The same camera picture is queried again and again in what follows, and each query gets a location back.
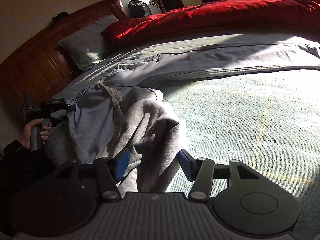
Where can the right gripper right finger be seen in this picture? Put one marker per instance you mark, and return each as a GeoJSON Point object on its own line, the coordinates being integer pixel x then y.
{"type": "Point", "coordinates": [200, 171]}

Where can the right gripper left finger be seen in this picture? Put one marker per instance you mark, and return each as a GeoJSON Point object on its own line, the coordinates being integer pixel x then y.
{"type": "Point", "coordinates": [109, 172]}

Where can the grey sweatpants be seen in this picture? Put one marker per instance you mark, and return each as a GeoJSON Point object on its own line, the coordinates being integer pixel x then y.
{"type": "Point", "coordinates": [109, 118]}

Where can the black sleeve left forearm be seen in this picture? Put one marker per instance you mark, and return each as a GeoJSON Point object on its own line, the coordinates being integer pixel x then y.
{"type": "Point", "coordinates": [39, 199]}

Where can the person's left hand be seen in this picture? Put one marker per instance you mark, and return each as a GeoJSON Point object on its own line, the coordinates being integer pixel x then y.
{"type": "Point", "coordinates": [26, 134]}

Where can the brown wooden headboard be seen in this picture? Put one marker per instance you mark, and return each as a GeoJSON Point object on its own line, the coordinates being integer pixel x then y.
{"type": "Point", "coordinates": [39, 67]}

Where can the grey plaid pillow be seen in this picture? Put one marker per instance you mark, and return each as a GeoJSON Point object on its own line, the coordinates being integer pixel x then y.
{"type": "Point", "coordinates": [87, 46]}

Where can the green plaid bed blanket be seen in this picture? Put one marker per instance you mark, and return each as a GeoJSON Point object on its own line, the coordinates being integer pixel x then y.
{"type": "Point", "coordinates": [248, 96]}

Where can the black backpack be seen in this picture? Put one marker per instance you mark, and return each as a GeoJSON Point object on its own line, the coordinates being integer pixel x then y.
{"type": "Point", "coordinates": [138, 9]}

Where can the red duvet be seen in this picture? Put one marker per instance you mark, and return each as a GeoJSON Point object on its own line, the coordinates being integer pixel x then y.
{"type": "Point", "coordinates": [297, 16]}

